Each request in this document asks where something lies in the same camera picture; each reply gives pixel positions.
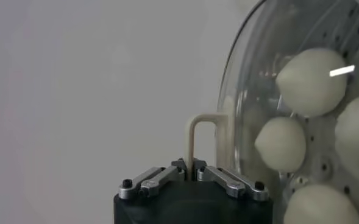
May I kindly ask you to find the white steamed baozi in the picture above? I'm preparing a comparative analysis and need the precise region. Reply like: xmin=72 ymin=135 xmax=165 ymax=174
xmin=283 ymin=184 xmax=359 ymax=224
xmin=254 ymin=116 xmax=307 ymax=173
xmin=334 ymin=90 xmax=359 ymax=183
xmin=275 ymin=47 xmax=349 ymax=119

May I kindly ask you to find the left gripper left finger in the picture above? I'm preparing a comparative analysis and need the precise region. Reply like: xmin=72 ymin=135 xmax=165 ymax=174
xmin=118 ymin=158 xmax=188 ymax=200

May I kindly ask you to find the glass lid with cream handle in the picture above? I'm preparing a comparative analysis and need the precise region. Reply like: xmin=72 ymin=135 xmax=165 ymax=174
xmin=185 ymin=0 xmax=359 ymax=224

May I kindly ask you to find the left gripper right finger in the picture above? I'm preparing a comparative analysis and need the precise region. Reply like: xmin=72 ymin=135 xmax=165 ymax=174
xmin=194 ymin=158 xmax=271 ymax=202

